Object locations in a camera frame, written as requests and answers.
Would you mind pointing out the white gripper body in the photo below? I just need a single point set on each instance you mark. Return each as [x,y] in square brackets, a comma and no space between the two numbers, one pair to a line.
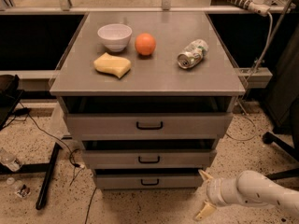
[213,191]

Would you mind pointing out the grey middle drawer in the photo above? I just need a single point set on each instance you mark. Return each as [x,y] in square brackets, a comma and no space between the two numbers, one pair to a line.
[150,158]

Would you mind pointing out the white bowl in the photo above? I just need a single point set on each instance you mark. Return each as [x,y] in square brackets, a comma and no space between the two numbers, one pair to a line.
[115,36]

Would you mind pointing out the black stand base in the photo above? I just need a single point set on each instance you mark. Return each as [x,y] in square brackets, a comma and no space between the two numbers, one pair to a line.
[47,169]

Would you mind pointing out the white spiral hose fixture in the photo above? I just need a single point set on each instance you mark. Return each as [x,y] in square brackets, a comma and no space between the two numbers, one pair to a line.
[256,6]

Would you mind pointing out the orange fruit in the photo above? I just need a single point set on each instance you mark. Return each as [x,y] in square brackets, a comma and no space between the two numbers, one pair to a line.
[145,44]

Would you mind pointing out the grey drawer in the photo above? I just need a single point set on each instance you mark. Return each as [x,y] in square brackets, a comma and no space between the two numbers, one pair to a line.
[86,127]
[150,158]
[154,181]

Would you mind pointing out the grey drawer cabinet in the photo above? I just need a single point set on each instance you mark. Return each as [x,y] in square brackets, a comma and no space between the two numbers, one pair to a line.
[154,84]

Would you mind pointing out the yellow sponge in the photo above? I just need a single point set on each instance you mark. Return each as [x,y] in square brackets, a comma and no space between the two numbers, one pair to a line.
[113,65]

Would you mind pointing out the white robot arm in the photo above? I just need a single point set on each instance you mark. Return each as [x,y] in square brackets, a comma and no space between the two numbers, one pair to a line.
[250,189]

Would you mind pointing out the small floor wrapper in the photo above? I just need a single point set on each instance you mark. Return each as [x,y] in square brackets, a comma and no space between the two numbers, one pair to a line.
[22,191]

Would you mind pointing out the crushed soda can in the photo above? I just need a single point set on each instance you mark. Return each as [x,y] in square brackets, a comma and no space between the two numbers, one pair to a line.
[193,54]

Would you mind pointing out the clear plastic bottle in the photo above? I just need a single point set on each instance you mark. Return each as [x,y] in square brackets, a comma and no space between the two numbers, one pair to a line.
[10,160]

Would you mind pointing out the grey bottom drawer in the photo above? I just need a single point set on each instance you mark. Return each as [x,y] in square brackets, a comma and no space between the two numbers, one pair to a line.
[154,181]

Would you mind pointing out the grey top drawer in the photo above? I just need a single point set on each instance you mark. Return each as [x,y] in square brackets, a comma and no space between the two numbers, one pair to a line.
[86,127]

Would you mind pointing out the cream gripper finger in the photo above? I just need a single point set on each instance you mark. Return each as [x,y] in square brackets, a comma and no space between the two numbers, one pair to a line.
[205,175]
[207,210]

